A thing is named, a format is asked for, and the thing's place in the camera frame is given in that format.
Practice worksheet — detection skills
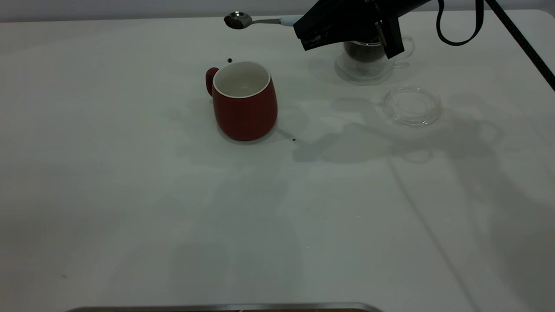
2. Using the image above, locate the spoon with pale blue handle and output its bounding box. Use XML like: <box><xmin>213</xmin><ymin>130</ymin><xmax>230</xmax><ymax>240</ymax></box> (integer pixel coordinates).
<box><xmin>224</xmin><ymin>12</ymin><xmax>303</xmax><ymax>30</ymax></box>

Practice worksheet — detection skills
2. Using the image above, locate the smooth black cable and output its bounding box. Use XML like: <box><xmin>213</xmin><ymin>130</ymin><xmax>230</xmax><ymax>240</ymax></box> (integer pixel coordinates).
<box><xmin>436</xmin><ymin>0</ymin><xmax>484</xmax><ymax>46</ymax></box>

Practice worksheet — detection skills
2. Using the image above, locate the clear glass saucer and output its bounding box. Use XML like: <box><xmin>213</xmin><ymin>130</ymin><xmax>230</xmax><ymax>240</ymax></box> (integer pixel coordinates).
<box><xmin>382</xmin><ymin>86</ymin><xmax>443</xmax><ymax>127</ymax></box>

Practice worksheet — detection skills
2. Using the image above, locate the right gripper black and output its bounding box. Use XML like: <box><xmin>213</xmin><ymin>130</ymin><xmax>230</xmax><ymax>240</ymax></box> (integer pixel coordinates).
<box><xmin>294</xmin><ymin>0</ymin><xmax>434</xmax><ymax>59</ymax></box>

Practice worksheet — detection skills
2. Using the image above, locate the braided black cable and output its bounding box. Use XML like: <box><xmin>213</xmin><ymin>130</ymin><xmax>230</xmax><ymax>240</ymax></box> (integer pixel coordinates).
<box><xmin>485</xmin><ymin>0</ymin><xmax>555</xmax><ymax>92</ymax></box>

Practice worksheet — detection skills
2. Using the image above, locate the silver metal bar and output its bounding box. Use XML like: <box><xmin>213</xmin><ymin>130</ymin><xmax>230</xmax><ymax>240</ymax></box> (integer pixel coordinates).
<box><xmin>65</xmin><ymin>302</ymin><xmax>384</xmax><ymax>312</ymax></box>

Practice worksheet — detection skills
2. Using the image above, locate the clear glass cup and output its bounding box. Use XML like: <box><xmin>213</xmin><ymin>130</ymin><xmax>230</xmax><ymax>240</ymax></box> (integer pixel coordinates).
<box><xmin>335</xmin><ymin>36</ymin><xmax>415</xmax><ymax>83</ymax></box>

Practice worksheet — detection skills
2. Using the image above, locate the red ceramic mug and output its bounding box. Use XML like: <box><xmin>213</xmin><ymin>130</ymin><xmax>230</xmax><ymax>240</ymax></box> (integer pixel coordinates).
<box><xmin>205</xmin><ymin>61</ymin><xmax>278</xmax><ymax>142</ymax></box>

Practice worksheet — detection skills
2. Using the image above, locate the coffee beans pile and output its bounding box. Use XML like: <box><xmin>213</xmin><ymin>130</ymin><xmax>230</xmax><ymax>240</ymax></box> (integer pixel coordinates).
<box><xmin>345</xmin><ymin>42</ymin><xmax>386</xmax><ymax>63</ymax></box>

